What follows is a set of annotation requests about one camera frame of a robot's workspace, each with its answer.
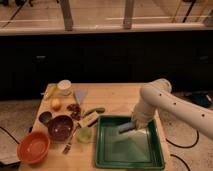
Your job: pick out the blue grey triangular cloth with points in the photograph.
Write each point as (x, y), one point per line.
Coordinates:
(80, 95)

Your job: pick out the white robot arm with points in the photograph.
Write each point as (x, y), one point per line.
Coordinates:
(157, 95)

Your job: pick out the metal fork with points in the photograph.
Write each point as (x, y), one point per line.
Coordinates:
(69, 143)

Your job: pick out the white rectangular block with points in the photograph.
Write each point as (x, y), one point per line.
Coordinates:
(89, 119)

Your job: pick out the green cucumber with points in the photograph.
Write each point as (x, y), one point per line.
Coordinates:
(98, 110)

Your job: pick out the green plastic tray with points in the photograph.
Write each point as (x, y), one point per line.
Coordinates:
(139, 149)

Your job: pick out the blue sponge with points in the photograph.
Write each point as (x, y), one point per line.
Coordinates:
(126, 127)

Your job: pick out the small dark bowl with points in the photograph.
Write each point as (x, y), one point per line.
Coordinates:
(45, 117)

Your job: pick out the white cup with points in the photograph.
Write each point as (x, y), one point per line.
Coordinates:
(64, 87)

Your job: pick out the orange bowl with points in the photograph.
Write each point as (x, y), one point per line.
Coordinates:
(33, 148)

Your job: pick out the yellow lemon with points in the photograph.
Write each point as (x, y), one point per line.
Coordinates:
(56, 104)

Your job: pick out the purple bowl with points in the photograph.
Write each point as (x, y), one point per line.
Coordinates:
(60, 128)

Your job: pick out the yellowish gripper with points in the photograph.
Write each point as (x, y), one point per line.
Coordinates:
(140, 125)

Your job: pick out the yellow banana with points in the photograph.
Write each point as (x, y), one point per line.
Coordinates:
(49, 92)

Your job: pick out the red grapes bunch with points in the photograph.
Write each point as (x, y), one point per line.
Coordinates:
(75, 111)

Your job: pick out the light green cup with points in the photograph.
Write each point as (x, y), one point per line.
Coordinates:
(84, 135)

